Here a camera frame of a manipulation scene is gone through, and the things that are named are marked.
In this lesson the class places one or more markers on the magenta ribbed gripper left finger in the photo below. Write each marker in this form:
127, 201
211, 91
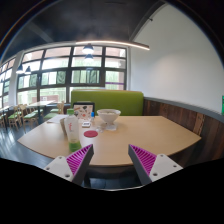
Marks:
73, 167

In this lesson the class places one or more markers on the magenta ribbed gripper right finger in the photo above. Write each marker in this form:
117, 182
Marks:
151, 167

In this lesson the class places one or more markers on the round red coaster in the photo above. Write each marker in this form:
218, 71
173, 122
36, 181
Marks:
90, 133

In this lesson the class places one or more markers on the small white card holder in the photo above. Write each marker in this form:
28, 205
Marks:
86, 124

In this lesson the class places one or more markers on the clear bottle with green cap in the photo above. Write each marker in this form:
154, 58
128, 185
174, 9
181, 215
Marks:
72, 130

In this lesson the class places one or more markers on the small blue capped bottle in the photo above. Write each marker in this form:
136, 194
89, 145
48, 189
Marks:
92, 117

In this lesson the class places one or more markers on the black framed menu sign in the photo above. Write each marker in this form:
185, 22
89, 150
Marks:
83, 110

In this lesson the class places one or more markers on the white bowl on stand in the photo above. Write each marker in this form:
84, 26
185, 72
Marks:
109, 116

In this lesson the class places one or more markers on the green upholstered bench back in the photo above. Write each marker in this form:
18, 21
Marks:
130, 103

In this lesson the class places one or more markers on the background wooden dining table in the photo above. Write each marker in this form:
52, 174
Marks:
37, 107

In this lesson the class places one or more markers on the wooden chair with green seat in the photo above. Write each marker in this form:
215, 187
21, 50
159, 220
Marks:
15, 119

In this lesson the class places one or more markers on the black pendant lamp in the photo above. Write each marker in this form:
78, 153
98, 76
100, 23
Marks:
88, 49

